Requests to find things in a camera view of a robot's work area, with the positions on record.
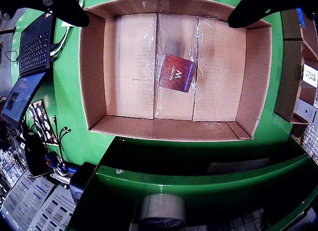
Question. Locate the clear packing tape roll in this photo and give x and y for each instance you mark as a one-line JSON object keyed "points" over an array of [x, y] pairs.
{"points": [[161, 208]]}

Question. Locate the black bag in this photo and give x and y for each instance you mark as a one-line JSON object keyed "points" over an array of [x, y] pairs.
{"points": [[36, 156]]}

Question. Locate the black laptop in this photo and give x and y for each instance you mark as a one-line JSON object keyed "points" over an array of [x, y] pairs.
{"points": [[33, 49]]}

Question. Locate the tall white product box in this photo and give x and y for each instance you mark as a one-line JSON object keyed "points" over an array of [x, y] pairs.
{"points": [[306, 111]]}

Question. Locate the dark box device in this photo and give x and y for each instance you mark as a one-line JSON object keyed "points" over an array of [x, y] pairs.
{"points": [[80, 181]]}

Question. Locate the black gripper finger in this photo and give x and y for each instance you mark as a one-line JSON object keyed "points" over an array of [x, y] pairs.
{"points": [[253, 12], [64, 10]]}

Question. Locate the printed paper sheet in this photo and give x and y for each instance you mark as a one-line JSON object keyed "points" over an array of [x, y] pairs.
{"points": [[24, 198], [54, 211]]}

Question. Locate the dark red product box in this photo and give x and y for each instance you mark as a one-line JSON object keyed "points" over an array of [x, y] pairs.
{"points": [[177, 73]]}

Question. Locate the small white product box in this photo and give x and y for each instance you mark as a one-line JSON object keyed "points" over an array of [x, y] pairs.
{"points": [[310, 75]]}

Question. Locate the large shallow cardboard tray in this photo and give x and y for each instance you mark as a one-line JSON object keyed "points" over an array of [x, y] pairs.
{"points": [[129, 67]]}

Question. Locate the black white patterned card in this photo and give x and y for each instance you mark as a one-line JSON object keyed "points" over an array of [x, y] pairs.
{"points": [[43, 121]]}

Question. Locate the cardboard box with side flap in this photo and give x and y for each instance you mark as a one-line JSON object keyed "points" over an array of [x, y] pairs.
{"points": [[285, 79]]}

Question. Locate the open brown cardboard box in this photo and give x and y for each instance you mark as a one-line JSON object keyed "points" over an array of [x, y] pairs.
{"points": [[292, 24]]}

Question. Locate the gray cardboard sheet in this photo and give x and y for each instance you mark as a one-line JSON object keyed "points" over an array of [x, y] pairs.
{"points": [[236, 165]]}

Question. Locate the blue product box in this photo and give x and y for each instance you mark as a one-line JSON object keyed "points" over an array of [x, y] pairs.
{"points": [[301, 18]]}

